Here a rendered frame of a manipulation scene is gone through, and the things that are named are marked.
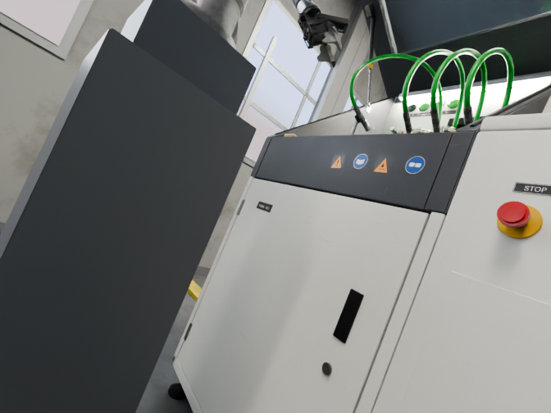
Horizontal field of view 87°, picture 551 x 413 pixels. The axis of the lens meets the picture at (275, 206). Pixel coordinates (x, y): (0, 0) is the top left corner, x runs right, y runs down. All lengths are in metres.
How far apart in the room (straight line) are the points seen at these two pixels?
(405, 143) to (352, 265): 0.28
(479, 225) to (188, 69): 0.51
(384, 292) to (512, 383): 0.21
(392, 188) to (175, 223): 0.43
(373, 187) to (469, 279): 0.26
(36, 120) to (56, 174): 1.77
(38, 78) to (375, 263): 2.01
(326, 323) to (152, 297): 0.35
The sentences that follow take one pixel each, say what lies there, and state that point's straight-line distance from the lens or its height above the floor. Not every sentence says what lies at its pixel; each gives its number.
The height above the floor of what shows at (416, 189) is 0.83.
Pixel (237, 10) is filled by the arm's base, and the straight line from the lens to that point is 0.61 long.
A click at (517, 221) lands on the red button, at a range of 0.51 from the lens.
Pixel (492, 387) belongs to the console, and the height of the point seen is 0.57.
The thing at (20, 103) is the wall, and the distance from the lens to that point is 2.18.
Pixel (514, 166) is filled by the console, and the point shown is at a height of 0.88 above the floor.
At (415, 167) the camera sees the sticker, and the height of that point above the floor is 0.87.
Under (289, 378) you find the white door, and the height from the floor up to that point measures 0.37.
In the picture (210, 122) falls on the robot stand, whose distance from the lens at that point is 0.47.
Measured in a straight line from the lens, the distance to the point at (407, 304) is 0.57.
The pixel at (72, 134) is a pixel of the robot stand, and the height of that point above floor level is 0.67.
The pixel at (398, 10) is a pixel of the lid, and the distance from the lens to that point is 1.50.
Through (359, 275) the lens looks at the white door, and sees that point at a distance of 0.62.
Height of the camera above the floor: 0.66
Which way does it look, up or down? 3 degrees up
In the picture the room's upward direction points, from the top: 23 degrees clockwise
